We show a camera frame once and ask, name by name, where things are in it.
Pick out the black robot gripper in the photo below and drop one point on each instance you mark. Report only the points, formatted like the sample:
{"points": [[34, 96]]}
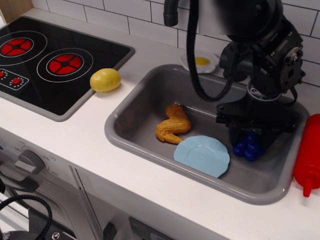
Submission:
{"points": [[248, 112]]}

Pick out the blue toy blueberries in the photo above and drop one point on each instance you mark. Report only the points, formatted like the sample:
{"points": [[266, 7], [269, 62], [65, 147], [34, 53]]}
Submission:
{"points": [[249, 146]]}

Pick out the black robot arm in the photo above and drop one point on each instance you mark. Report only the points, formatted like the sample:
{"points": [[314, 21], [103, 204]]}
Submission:
{"points": [[266, 48]]}

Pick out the grey toy sink basin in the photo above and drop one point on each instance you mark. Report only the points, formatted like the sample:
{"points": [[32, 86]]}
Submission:
{"points": [[132, 127]]}

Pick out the light blue toy plate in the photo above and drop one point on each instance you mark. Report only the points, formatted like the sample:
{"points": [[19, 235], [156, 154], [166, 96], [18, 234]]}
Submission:
{"points": [[203, 153]]}

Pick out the red ketchup bottle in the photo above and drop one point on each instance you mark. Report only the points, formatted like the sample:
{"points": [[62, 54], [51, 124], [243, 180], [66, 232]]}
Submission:
{"points": [[307, 166]]}

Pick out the toy chicken wing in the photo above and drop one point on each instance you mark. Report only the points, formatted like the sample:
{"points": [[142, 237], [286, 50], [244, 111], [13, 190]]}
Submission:
{"points": [[177, 122]]}

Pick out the toy fried egg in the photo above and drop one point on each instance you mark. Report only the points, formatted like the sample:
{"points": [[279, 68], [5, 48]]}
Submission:
{"points": [[205, 62]]}

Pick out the yellow toy potato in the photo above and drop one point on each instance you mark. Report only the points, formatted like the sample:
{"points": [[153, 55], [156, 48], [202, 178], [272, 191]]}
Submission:
{"points": [[105, 80]]}

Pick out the black toy stove top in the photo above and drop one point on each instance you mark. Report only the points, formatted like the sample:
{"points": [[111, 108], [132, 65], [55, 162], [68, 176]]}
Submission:
{"points": [[46, 68]]}

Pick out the grey oven knob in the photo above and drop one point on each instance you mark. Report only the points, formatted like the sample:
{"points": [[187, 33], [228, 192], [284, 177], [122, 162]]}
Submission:
{"points": [[29, 162]]}

